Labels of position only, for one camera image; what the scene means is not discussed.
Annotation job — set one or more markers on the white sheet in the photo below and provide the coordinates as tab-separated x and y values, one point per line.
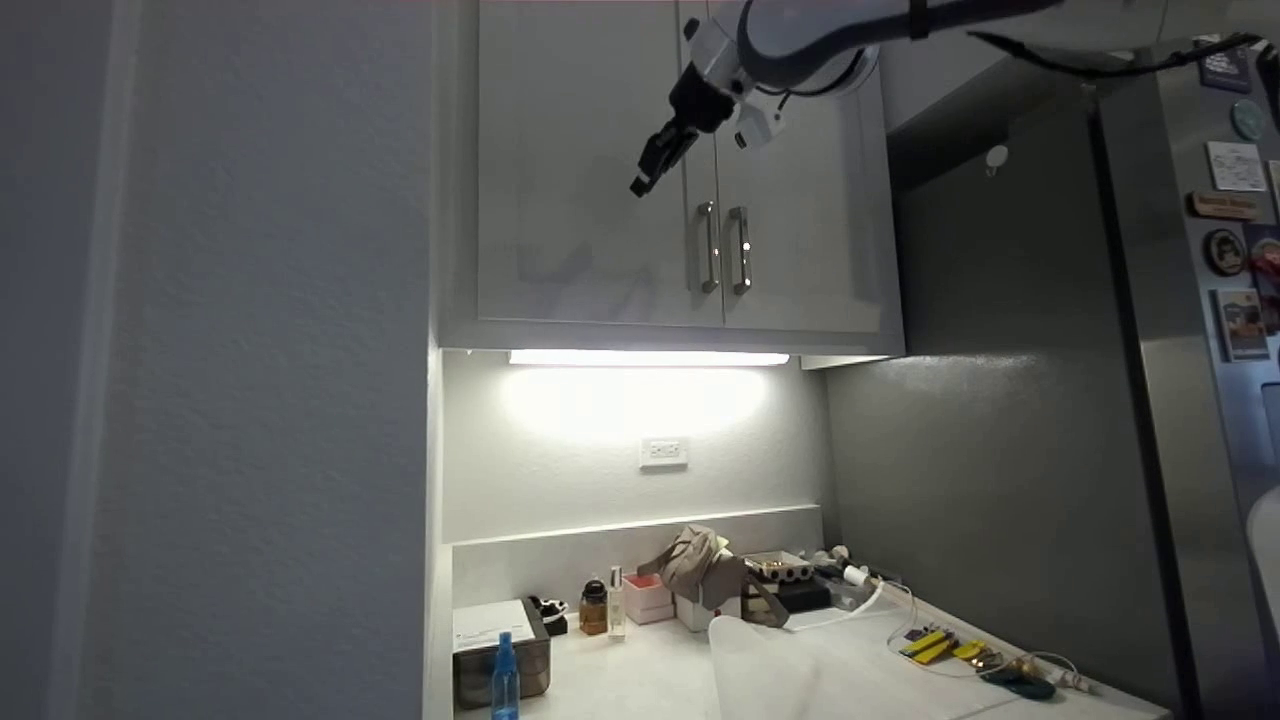
827	665

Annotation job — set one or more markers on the stainless steel refrigerator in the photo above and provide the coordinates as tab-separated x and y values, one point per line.
1001	465

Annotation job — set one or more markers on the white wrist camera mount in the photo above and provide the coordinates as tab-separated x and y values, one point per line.
758	122

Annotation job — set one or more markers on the white adhesive hook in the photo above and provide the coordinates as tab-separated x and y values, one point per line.
993	157

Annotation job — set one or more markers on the slim white bottle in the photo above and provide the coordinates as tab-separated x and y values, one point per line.
616	606

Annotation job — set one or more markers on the round dark magnet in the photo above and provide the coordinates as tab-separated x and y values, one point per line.
1224	254

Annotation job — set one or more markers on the small amber bottle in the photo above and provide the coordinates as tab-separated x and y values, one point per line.
595	608

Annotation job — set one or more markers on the white wall cabinet frame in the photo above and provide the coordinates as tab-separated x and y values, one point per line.
601	336

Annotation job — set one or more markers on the round pale magnet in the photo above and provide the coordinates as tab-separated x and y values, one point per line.
1251	122

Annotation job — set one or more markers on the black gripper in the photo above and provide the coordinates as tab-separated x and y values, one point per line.
702	103

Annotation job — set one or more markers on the white wall outlet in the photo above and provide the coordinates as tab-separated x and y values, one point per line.
664	454

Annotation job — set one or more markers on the blue plastic bottle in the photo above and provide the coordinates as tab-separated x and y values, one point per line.
506	681

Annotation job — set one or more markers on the blue white magnet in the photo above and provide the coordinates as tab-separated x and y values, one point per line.
1224	68

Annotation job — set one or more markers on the under-cabinet light strip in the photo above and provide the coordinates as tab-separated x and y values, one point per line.
651	356

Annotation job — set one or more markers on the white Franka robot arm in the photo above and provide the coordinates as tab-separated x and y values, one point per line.
827	34

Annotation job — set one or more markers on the Los Angeles poster magnet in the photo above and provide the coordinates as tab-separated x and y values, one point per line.
1241	326

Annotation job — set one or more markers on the red pink fridge magnet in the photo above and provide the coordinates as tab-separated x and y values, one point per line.
1264	267

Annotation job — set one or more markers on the brown bar magnet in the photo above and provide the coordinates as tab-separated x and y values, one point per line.
1229	210

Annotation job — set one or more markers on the small yellow object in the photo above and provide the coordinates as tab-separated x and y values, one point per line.
979	654

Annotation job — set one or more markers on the black box with holes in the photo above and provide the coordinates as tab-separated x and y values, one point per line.
801	585

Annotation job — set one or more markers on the white square magnet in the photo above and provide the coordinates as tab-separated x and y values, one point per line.
1236	165

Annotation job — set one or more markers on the pink box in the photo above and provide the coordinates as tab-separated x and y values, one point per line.
651	603

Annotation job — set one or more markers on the brown crumpled cloth pile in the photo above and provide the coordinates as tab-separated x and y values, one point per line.
702	564

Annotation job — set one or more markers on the dark metal box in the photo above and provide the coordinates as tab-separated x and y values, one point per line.
532	665

